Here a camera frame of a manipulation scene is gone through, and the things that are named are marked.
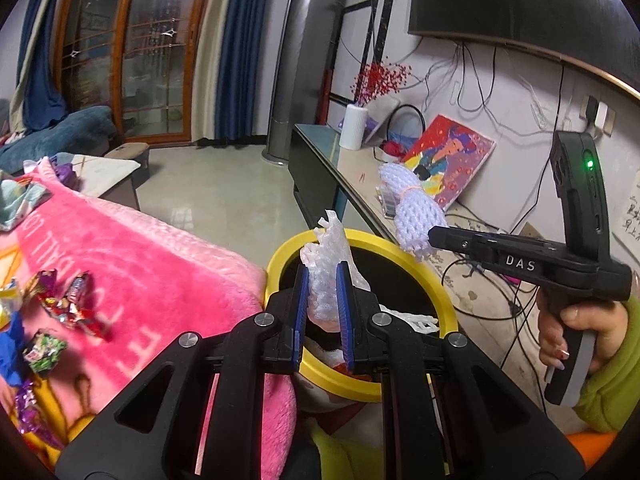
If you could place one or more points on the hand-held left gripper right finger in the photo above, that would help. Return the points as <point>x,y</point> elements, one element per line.
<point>344,310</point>

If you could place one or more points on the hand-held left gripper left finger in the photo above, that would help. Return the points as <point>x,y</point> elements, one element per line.
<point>301,310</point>

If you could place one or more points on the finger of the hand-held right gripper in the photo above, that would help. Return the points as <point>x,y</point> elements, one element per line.
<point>450,241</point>

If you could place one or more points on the white foam fruit net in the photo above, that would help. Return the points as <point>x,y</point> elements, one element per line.
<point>325,270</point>
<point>415,321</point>

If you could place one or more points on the yellow-rimmed black bin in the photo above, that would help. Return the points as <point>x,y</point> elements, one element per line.
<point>285,260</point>

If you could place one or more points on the lavender foam net bundle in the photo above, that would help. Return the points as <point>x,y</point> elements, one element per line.
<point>410,205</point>

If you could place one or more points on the green snack packet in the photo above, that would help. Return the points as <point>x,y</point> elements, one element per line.
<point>45,351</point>

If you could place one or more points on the person's right forearm green sleeve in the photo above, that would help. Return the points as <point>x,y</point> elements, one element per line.
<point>615,390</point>

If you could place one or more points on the person's right hand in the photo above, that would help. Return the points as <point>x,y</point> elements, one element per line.
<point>600,317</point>

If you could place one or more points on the white paper note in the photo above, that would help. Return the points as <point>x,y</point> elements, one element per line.
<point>631,215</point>

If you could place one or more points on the clear acrylic box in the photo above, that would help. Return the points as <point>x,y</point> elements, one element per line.
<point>387,202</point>

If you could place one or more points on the colourful canvas painting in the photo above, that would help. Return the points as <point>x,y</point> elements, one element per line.
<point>450,160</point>

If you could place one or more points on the yellow-green clothing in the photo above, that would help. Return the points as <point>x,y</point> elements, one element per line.
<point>345,452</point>

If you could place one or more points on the dark television cabinet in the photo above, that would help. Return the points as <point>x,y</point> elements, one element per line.
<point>320,165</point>

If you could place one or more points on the white ribbed vase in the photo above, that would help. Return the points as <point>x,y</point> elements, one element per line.
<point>352,127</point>

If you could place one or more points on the pink printed plush blanket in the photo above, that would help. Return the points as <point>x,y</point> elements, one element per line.
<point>150,270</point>

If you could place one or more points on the red berry branches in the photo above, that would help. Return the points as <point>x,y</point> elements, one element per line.
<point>380,82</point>

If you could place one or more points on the brown chocolate bar wrapper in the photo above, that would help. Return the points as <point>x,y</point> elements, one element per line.
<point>80,290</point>

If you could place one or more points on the red silver candy wrapper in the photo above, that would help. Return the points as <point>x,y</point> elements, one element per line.
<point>75,317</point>

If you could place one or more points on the small brown stool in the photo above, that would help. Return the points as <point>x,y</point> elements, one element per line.
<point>127,152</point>

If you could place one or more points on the grey standing air conditioner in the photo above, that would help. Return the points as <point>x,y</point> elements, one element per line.
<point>295,60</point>

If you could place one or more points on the white-topped coffee table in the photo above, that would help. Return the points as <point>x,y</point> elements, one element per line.
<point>105,170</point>

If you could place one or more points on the orange cloth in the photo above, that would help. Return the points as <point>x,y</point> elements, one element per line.
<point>592,455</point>

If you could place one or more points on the purple snack wrapper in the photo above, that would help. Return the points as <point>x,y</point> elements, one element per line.
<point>47,285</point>

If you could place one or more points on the blue curtain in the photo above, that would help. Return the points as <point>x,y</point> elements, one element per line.
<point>245,50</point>
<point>40,60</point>

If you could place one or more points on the beige curtain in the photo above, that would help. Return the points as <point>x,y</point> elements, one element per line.
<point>210,60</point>

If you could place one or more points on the purple cloth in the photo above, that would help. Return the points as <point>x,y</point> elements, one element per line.
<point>64,174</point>

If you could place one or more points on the purple foil wrapper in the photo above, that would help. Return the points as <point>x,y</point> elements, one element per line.
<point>26,405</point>

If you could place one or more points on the yellow wrapper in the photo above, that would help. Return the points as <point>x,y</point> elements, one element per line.
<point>7,305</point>

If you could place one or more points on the blue wrapper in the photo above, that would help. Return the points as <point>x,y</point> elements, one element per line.
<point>9,355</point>

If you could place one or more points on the blue plush sofa cover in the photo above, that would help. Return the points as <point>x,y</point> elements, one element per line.
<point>60,132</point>

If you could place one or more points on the light blue printed quilt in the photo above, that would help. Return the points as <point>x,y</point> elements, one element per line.
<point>20,200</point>

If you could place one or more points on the wooden glass sliding door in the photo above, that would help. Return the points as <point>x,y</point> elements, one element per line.
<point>130,50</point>

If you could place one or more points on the wall outlet with plug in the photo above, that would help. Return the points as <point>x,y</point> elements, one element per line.
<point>597,112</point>

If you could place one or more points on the wall-mounted television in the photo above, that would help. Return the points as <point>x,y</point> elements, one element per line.
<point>500,0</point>

